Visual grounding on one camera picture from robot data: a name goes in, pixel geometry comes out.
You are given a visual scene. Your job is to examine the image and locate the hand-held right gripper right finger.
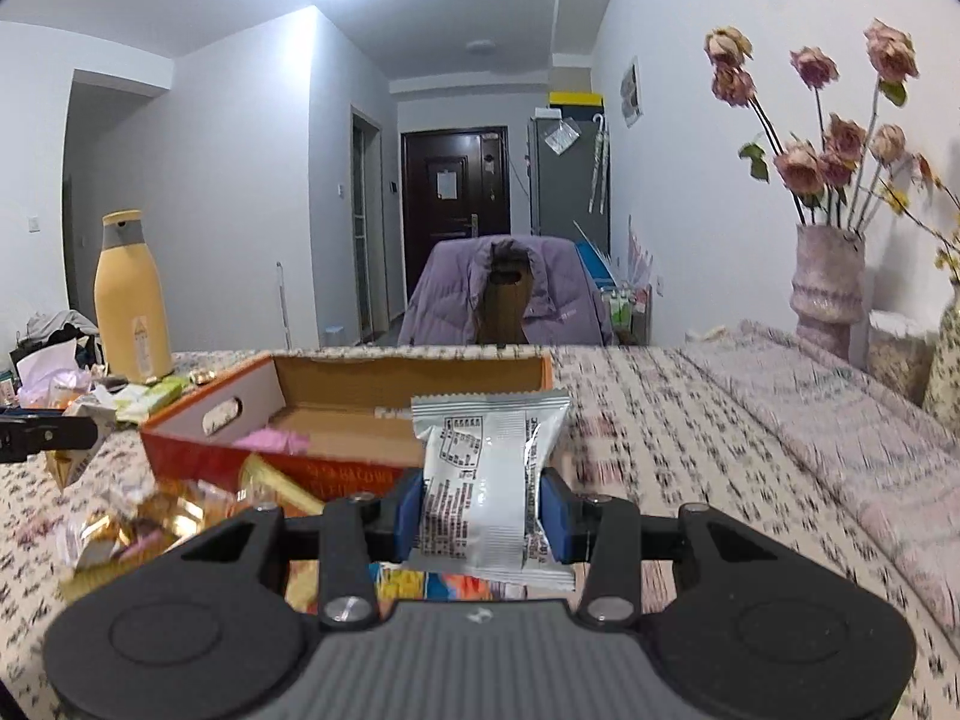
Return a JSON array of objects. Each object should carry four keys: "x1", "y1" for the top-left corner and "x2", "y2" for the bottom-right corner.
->
[{"x1": 541, "y1": 467, "x2": 781, "y2": 629}]

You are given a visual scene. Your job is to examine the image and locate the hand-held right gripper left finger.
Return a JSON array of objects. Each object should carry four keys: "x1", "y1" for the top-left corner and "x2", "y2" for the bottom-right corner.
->
[{"x1": 178, "y1": 469, "x2": 425, "y2": 631}]

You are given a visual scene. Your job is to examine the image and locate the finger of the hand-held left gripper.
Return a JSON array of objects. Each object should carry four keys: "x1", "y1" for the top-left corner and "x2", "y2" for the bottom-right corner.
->
[{"x1": 0, "y1": 411, "x2": 102, "y2": 466}]

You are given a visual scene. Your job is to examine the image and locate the gold snack packet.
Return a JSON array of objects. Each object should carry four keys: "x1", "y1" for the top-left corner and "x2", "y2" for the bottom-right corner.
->
[{"x1": 45, "y1": 399, "x2": 117, "y2": 492}]

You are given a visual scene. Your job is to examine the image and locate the white snack packet black print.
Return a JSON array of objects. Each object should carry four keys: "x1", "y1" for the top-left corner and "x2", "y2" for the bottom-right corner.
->
[{"x1": 409, "y1": 388, "x2": 577, "y2": 592}]

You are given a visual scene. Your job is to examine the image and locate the orange cardboard box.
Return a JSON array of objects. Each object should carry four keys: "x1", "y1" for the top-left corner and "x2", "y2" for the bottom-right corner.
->
[{"x1": 140, "y1": 351, "x2": 556, "y2": 518}]

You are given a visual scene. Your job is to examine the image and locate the white tissue paper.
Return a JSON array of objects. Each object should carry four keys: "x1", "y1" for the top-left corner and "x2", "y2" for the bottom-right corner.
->
[{"x1": 15, "y1": 337, "x2": 80, "y2": 391}]

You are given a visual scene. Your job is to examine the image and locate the colourful snack packets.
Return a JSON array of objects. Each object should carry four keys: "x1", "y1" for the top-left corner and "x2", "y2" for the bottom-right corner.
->
[{"x1": 375, "y1": 562, "x2": 526, "y2": 602}]

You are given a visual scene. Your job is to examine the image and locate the pile of clothes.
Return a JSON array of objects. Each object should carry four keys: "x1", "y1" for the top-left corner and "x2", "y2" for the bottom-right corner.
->
[{"x1": 11, "y1": 309, "x2": 102, "y2": 368}]

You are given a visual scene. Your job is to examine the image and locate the pile of gold snack packets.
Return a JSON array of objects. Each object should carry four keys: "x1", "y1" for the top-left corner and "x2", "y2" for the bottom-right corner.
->
[{"x1": 64, "y1": 454, "x2": 327, "y2": 578}]

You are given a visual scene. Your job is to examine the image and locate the printed tablecloth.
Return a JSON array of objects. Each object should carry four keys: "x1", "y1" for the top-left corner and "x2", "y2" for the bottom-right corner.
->
[{"x1": 0, "y1": 345, "x2": 960, "y2": 720}]

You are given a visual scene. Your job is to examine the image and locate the yellow thermos bottle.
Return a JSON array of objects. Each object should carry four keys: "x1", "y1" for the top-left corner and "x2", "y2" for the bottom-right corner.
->
[{"x1": 94, "y1": 210, "x2": 175, "y2": 383}]

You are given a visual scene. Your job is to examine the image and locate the pink snack packet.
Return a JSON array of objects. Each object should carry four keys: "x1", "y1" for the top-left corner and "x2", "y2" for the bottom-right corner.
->
[{"x1": 232, "y1": 426, "x2": 312, "y2": 455}]

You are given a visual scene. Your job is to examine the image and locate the wooden chair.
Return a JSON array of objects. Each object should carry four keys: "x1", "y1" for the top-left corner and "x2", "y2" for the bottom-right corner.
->
[{"x1": 480, "y1": 240, "x2": 538, "y2": 346}]

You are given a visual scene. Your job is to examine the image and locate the green and white cartons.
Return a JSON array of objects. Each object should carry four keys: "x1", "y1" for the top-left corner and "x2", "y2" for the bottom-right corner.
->
[{"x1": 604, "y1": 289, "x2": 650, "y2": 331}]

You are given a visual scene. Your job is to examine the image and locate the purple puffer jacket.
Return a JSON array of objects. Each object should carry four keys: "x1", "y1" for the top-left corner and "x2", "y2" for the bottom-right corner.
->
[{"x1": 397, "y1": 235, "x2": 614, "y2": 346}]

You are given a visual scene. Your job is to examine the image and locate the glass sliding door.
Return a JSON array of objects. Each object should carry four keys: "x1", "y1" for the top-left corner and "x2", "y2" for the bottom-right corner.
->
[{"x1": 351, "y1": 109, "x2": 391, "y2": 346}]

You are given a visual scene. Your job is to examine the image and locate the folded pink cloth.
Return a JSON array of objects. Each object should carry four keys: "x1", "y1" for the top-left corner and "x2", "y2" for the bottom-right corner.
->
[{"x1": 684, "y1": 319, "x2": 960, "y2": 638}]

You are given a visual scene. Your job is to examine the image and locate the dark brown entrance door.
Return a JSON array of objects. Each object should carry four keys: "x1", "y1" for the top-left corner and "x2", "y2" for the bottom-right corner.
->
[{"x1": 400, "y1": 127, "x2": 512, "y2": 293}]

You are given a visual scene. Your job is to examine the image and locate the grey refrigerator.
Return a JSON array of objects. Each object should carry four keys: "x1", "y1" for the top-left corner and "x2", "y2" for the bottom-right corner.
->
[{"x1": 527, "y1": 109, "x2": 612, "y2": 241}]

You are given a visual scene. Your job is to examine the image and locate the white folded umbrella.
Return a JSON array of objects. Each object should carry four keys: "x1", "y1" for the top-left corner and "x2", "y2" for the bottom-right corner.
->
[{"x1": 589, "y1": 114, "x2": 608, "y2": 215}]

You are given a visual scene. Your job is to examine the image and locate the pink textured vase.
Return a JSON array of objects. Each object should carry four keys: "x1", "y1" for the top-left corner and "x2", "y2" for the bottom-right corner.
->
[{"x1": 790, "y1": 223, "x2": 867, "y2": 368}]

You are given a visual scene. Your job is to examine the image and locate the glass jar of grains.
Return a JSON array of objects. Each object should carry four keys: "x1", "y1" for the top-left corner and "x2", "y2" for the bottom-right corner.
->
[{"x1": 868, "y1": 310, "x2": 938, "y2": 402}]

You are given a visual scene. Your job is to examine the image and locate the patterned cream vase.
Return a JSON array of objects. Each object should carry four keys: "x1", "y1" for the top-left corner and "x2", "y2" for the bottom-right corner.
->
[{"x1": 922, "y1": 300, "x2": 960, "y2": 432}]

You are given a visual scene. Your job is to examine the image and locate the bunch of dried roses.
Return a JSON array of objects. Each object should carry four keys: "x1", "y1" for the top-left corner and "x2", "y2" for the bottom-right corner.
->
[{"x1": 703, "y1": 19, "x2": 960, "y2": 275}]

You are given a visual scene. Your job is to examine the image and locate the pink wall decoration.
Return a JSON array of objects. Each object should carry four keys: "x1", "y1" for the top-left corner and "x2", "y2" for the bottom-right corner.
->
[{"x1": 626, "y1": 217, "x2": 653, "y2": 278}]

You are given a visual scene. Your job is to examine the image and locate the wall poster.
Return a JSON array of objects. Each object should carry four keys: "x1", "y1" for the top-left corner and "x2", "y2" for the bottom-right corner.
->
[{"x1": 621, "y1": 56, "x2": 644, "y2": 128}]

